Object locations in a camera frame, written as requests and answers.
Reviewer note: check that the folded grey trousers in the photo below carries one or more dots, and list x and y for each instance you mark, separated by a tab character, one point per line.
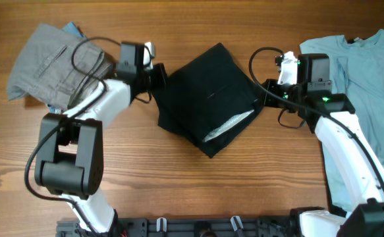
55	72

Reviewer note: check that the black shorts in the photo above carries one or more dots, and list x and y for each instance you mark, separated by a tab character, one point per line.
209	101

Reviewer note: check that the folded blue garment under trousers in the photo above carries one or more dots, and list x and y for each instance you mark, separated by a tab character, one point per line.
70	28

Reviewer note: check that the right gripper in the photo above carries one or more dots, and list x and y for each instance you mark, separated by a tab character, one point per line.
269	101

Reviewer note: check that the light blue t-shirt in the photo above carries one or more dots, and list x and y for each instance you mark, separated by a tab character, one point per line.
357	70

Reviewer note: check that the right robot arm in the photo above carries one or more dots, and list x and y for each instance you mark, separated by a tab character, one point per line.
304	87

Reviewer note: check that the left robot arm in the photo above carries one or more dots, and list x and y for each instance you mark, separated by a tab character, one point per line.
68	160

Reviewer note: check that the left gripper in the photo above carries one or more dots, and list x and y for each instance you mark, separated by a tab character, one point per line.
162	78

